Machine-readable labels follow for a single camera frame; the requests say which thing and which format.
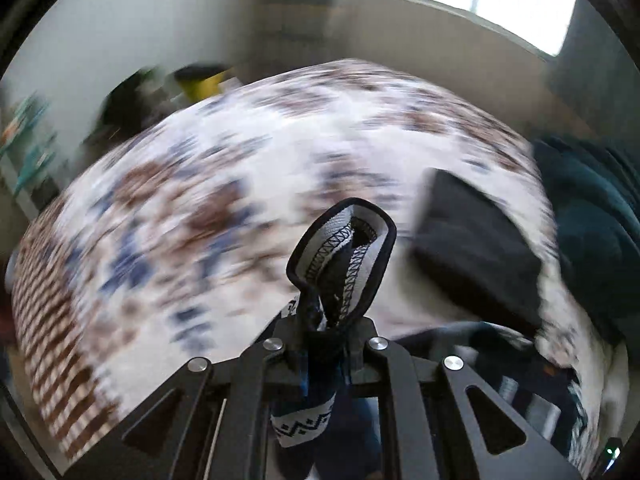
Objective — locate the dark teal fleece blanket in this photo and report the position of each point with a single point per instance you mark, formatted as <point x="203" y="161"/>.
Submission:
<point x="593" y="189"/>

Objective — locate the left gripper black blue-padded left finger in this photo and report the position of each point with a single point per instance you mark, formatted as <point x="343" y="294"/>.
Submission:
<point x="207" y="421"/>

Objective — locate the navy grey white striped sweater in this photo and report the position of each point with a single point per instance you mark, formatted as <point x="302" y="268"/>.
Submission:
<point x="337" y="268"/>

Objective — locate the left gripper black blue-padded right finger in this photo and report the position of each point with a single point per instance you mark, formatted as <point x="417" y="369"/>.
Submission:
<point x="440" y="420"/>

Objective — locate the yellow black container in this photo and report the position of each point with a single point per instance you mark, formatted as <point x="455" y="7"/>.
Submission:
<point x="202" y="81"/>

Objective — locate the striped window curtain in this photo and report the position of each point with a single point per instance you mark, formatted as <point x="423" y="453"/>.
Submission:
<point x="296" y="33"/>

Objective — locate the dark grey folded garment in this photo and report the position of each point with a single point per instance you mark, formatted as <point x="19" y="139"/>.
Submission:
<point x="477" y="256"/>

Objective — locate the teal metal rack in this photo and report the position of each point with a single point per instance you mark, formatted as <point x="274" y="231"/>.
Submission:
<point x="28" y="143"/>

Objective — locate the floral fleece bed blanket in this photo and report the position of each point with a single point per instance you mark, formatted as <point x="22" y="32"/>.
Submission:
<point x="174" y="244"/>

